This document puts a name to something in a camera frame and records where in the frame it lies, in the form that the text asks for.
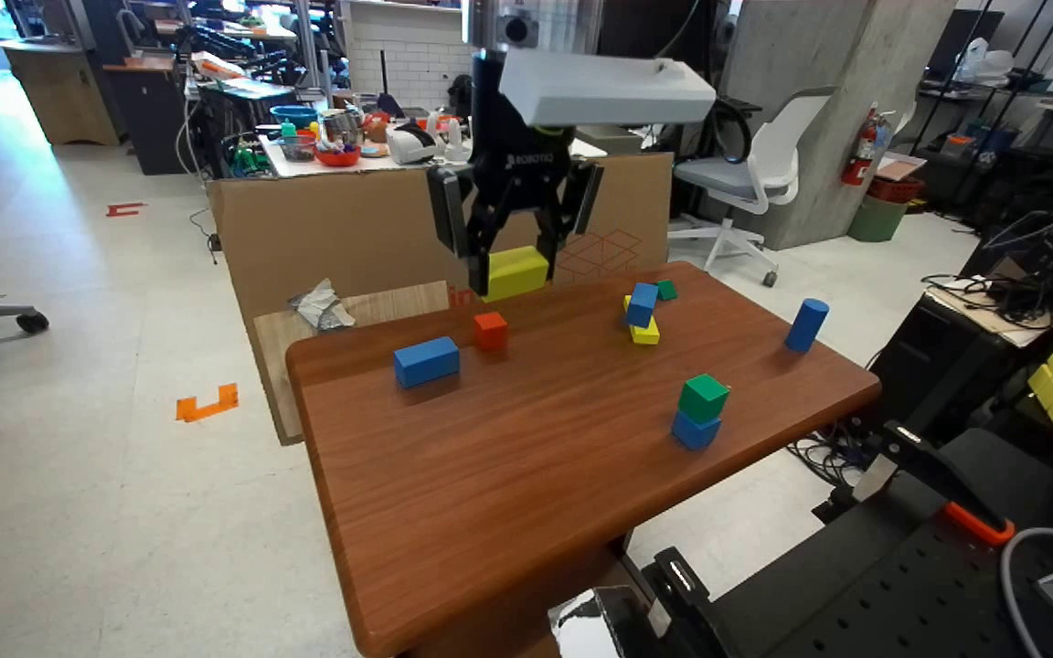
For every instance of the black perforated mounting board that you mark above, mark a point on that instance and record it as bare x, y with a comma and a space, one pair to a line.
870, 597

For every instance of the beige side table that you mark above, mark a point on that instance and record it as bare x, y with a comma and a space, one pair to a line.
989, 320

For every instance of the yellow rectangular block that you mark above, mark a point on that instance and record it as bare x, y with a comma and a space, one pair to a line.
517, 275

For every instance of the blue cube on yellow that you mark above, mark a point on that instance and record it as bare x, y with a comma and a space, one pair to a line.
642, 299

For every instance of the small green block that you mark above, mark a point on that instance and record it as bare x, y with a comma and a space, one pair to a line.
669, 291

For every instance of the small yellow block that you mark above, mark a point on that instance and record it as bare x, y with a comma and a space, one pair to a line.
645, 332

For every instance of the red bowl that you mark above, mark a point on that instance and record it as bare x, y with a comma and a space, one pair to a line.
337, 157

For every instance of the dark cabinet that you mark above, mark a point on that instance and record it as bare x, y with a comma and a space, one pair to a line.
148, 114

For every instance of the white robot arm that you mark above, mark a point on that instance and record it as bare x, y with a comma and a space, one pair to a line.
603, 89

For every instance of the blue rectangular block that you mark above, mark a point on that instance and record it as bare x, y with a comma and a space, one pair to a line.
425, 363

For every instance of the orange cube block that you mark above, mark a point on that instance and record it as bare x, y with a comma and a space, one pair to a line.
491, 329

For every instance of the wooden cabinet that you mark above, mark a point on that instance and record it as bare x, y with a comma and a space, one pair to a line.
64, 95

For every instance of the blue cube under green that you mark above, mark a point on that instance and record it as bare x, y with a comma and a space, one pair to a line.
695, 432

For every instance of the green bin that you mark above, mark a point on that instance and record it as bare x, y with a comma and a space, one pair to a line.
879, 221

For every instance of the crumpled grey cloth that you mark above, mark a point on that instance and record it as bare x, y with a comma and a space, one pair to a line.
326, 305

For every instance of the white office chair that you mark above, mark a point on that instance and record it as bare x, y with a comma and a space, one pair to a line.
771, 149

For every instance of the tall blue block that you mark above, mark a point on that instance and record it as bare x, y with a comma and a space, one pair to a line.
809, 324

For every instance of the green cube block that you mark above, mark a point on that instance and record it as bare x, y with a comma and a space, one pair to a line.
704, 397

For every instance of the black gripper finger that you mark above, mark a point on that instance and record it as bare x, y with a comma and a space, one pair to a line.
576, 212
458, 212

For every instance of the red fire extinguisher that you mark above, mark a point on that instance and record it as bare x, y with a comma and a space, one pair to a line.
870, 148

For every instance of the large cardboard sheet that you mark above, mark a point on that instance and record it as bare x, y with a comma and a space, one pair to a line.
331, 230

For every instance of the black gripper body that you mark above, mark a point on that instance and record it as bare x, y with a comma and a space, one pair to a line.
522, 157

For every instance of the cluttered workbench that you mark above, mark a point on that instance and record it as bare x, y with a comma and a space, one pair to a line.
296, 128

